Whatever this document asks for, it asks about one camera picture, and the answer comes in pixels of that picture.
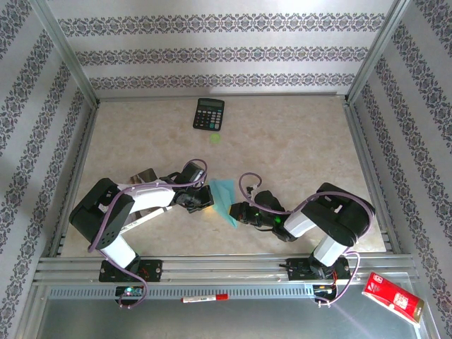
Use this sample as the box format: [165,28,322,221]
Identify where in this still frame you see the white booklet with photo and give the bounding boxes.
[119,167,174,231]

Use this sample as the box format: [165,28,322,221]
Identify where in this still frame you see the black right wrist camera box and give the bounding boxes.
[246,189,285,213]

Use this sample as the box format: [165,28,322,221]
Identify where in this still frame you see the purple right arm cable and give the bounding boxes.
[238,172,376,307]

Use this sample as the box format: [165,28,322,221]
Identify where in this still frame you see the slotted grey cable duct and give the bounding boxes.
[47,284,316,301]

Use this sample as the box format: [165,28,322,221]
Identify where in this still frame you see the aluminium front rail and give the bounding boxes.
[33,252,420,284]

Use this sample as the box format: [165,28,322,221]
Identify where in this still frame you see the aluminium back rail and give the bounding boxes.
[95,91,349,103]

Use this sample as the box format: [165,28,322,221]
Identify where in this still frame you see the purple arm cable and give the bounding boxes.
[87,159,208,310]
[238,172,376,307]

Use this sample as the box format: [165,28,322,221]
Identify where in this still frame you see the red white marker pen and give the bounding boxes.
[181,292,229,304]

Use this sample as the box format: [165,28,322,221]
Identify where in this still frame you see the black calculator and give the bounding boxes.
[192,97,226,132]

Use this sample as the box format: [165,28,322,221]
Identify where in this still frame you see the red carton box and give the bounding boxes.
[362,270,425,325]

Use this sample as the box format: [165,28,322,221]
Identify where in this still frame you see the aluminium frame post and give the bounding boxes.
[345,0,415,104]
[30,0,100,104]

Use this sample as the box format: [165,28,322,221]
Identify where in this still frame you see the aluminium side rail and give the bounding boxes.
[343,100,404,254]
[47,101,100,257]

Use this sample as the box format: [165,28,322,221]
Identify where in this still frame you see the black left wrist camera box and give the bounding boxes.
[158,164,208,188]

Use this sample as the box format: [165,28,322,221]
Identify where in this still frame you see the light blue paper sheet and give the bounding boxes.
[208,179,239,228]

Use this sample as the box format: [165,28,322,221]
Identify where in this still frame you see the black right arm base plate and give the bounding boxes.
[286,257,352,283]

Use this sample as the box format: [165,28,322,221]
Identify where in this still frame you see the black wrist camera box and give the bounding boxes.
[158,164,208,188]
[246,189,285,213]

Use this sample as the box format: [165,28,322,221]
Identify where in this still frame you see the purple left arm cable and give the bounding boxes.
[87,159,208,310]

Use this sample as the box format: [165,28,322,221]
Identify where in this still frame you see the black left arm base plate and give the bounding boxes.
[98,258,164,283]

